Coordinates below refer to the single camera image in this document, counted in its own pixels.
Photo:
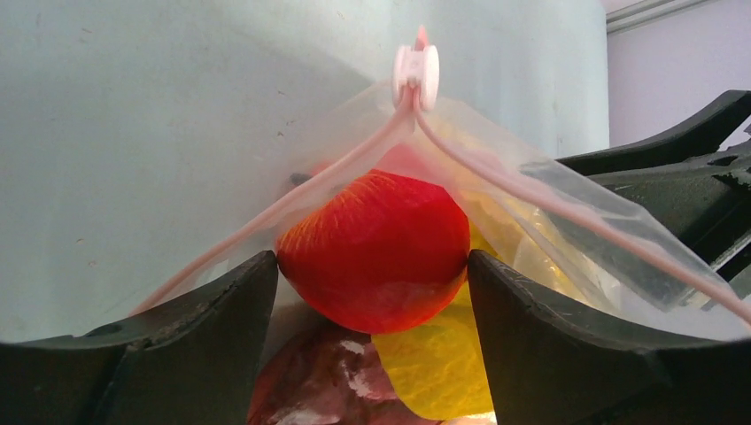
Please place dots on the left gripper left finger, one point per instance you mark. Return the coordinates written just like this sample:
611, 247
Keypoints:
191, 360

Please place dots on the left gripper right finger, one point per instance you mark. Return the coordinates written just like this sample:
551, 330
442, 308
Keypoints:
550, 359

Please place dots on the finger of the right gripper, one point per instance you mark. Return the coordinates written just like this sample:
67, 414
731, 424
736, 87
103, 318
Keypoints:
697, 190

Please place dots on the fake red orange peach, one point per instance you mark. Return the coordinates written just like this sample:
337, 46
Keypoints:
384, 255

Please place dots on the clear zip top bag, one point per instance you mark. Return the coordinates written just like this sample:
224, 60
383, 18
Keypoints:
623, 260

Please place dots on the right aluminium frame post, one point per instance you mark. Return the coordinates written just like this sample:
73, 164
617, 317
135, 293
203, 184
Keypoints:
644, 12

